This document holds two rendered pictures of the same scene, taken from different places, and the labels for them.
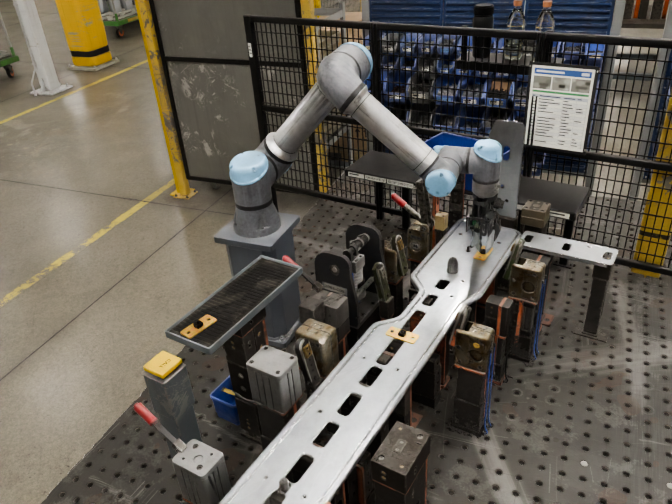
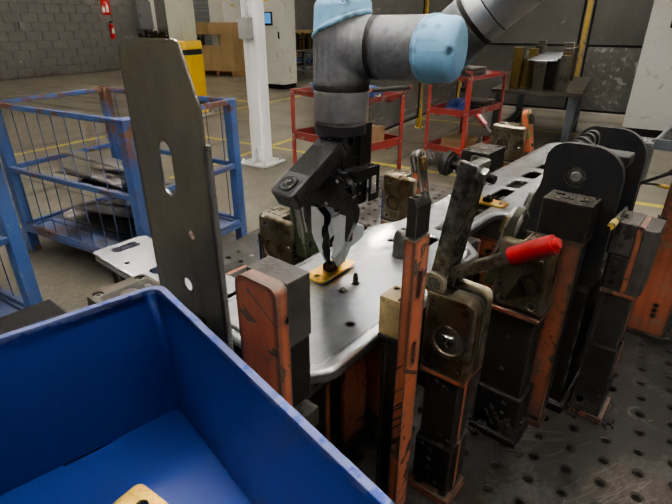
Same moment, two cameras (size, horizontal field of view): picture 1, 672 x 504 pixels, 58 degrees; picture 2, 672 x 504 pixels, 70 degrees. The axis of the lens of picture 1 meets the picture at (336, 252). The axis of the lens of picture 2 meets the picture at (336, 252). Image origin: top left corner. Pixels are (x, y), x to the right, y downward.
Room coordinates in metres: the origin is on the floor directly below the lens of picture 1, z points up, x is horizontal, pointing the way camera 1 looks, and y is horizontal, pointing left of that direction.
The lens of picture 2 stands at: (2.25, -0.38, 1.35)
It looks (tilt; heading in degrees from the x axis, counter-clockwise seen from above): 26 degrees down; 186
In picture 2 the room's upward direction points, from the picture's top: straight up
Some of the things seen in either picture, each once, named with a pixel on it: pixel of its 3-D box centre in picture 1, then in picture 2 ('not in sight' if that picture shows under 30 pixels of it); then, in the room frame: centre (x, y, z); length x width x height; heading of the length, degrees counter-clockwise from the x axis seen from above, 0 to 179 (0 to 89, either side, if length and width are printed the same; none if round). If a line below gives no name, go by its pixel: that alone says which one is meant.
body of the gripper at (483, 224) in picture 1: (483, 212); (343, 164); (1.57, -0.44, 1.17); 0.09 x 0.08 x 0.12; 146
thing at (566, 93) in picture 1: (558, 108); not in sight; (2.03, -0.81, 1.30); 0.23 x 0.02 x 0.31; 56
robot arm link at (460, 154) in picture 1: (450, 161); (420, 48); (1.60, -0.34, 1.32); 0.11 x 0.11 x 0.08; 68
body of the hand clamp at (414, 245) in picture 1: (419, 271); (446, 397); (1.72, -0.28, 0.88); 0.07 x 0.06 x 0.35; 56
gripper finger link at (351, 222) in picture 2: not in sight; (343, 211); (1.61, -0.44, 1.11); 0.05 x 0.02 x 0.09; 56
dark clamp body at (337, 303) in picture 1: (334, 352); not in sight; (1.32, 0.03, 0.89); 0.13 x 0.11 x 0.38; 56
